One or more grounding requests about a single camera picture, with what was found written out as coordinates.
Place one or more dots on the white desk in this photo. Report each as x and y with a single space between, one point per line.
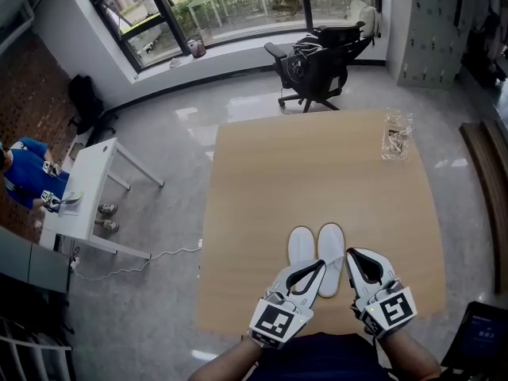
93 185

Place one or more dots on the grey locker cabinet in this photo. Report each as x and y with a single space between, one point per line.
432 26

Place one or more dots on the black chair with backpack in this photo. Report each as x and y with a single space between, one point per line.
85 101

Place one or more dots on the white slipper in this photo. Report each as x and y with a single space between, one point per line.
73 197
301 244
331 248

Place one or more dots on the person's left forearm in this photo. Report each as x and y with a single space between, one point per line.
226 361

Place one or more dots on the white shelf rack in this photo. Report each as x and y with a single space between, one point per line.
28 351

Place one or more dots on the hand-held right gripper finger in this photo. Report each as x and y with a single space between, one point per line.
387 272
354 280

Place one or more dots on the clear plastic bag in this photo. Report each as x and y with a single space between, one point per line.
397 137

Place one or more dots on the grey folding table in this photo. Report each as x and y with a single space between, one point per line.
31 264

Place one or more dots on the black office chair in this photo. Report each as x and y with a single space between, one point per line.
321 70

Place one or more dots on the white paper sheet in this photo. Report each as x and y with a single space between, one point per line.
68 211

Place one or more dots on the brown wooden planks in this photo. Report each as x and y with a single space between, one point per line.
496 197

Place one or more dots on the person's right forearm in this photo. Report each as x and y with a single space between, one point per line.
409 355

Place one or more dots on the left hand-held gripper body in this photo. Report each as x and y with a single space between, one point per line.
278 322

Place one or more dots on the small white cloth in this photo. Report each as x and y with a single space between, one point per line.
175 63

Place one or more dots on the pink bag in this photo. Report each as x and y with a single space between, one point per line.
196 48

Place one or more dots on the white bag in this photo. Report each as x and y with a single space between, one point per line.
365 18

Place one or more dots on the black tablet screen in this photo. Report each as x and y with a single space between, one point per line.
482 332

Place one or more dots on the black swivel chair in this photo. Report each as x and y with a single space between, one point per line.
51 312

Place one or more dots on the white power strip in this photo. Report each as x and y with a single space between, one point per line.
75 262

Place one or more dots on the person's navy shirt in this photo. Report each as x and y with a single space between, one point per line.
317 359

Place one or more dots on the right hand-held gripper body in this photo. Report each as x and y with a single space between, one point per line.
391 312

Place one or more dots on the clothes rack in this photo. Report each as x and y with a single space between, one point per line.
488 34

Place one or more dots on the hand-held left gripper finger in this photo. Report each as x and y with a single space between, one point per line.
313 288
282 282

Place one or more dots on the black framed window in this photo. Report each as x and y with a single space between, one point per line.
238 6

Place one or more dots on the wooden table with white legs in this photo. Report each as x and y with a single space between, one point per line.
317 173

